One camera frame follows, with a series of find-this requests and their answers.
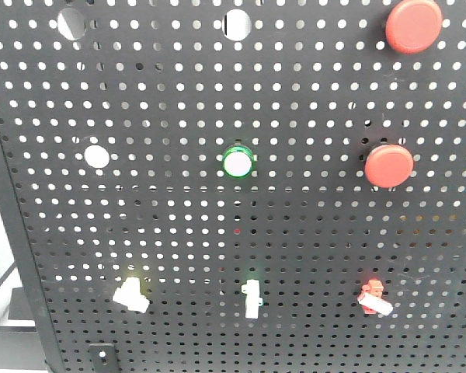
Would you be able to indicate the left black clamp bracket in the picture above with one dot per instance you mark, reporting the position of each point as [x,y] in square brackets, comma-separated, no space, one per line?
[104,358]

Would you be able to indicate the black box on desk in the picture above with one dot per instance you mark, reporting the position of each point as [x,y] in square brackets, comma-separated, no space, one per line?
[19,307]

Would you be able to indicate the red mushroom button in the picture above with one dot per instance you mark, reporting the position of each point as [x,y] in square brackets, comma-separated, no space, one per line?
[413,26]
[388,166]

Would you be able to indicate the yellow toggle switch lower left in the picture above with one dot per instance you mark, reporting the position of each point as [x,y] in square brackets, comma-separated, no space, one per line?
[129,295]

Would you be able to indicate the lower red mushroom button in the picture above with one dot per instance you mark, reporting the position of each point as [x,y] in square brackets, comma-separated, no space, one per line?
[388,166]

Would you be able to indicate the green round push button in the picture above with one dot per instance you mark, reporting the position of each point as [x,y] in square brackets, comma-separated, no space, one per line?
[238,161]

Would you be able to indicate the white standing desk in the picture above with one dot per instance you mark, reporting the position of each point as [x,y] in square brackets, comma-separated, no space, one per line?
[20,349]

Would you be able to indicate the red toggle switch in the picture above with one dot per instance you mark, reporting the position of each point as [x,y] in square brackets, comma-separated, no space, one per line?
[371,301]

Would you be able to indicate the white green toggle switch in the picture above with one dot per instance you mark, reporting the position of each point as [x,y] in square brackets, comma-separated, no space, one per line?
[253,301]

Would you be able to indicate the black perforated pegboard panel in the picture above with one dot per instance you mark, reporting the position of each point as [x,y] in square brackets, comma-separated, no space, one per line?
[114,116]

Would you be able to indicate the upper red mushroom button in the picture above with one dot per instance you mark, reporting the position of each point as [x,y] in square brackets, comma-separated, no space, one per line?
[413,26]

